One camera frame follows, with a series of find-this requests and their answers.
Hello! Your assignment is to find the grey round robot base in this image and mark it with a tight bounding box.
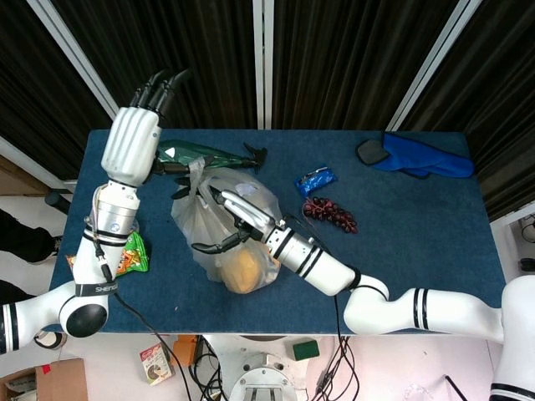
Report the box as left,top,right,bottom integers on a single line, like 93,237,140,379
204,333,318,401

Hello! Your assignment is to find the black cable bundle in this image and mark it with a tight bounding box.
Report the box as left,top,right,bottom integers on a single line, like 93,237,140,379
190,337,230,401
315,292,361,401

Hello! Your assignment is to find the dark pleated curtain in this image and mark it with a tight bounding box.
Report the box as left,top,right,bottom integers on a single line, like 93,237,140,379
0,0,535,222

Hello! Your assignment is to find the black cylinder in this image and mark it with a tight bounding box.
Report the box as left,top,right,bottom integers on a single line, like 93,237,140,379
44,190,74,216

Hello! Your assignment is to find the clear plastic bag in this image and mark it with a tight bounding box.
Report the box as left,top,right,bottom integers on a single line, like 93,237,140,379
170,157,285,296

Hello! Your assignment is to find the white frame post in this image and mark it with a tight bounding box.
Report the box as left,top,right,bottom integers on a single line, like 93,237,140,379
386,0,484,131
27,0,120,120
252,0,275,129

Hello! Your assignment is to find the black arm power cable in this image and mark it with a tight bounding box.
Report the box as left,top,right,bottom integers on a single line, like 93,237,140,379
94,237,197,401

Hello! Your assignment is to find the brown cardboard box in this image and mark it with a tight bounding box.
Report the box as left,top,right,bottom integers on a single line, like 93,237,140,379
0,358,89,401

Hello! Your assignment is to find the white frame beam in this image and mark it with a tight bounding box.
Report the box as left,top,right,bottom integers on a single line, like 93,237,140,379
0,135,79,191

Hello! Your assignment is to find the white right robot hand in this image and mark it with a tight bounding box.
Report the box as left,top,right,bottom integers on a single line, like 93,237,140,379
171,177,289,256

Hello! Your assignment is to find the small printed carton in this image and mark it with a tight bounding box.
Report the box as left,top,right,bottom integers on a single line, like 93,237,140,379
139,342,176,386

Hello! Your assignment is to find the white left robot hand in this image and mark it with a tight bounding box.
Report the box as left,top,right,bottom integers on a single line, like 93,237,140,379
101,69,192,188

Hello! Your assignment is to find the blue snack packet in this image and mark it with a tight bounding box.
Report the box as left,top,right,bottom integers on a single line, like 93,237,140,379
294,165,339,197

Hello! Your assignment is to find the red grape bunch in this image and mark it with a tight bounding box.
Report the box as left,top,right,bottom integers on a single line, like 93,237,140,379
301,195,359,235

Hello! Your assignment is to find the green orange snack packet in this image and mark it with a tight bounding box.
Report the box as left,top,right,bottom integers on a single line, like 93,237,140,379
66,216,150,279

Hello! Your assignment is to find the blue table cloth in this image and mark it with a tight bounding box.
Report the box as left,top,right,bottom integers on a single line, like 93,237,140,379
48,128,507,335

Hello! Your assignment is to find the orange plastic object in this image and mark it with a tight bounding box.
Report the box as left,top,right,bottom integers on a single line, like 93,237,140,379
173,333,200,357

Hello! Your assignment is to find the black clothed person leg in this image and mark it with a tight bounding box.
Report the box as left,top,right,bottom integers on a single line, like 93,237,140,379
0,208,64,265

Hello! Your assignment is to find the round yellow bread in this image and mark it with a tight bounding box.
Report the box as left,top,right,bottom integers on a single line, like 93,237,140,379
219,249,271,293

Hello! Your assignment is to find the green block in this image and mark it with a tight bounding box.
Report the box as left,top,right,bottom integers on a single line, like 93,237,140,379
292,338,321,363

